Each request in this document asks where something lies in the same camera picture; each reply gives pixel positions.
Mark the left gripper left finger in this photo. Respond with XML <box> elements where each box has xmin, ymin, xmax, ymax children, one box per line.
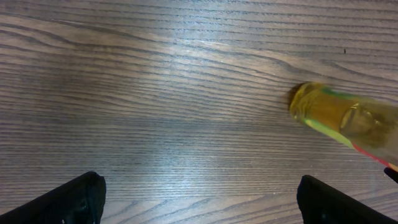
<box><xmin>1</xmin><ymin>171</ymin><xmax>106</xmax><ymax>224</ymax></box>

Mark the yellow liquid bottle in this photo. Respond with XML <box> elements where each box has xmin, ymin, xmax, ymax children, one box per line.
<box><xmin>289</xmin><ymin>82</ymin><xmax>397</xmax><ymax>171</ymax></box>

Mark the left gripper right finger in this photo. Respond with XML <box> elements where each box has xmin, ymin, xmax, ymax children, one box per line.
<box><xmin>297</xmin><ymin>175</ymin><xmax>397</xmax><ymax>224</ymax></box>

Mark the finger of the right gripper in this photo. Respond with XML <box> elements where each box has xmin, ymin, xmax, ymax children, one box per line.
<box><xmin>384</xmin><ymin>167</ymin><xmax>398</xmax><ymax>184</ymax></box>

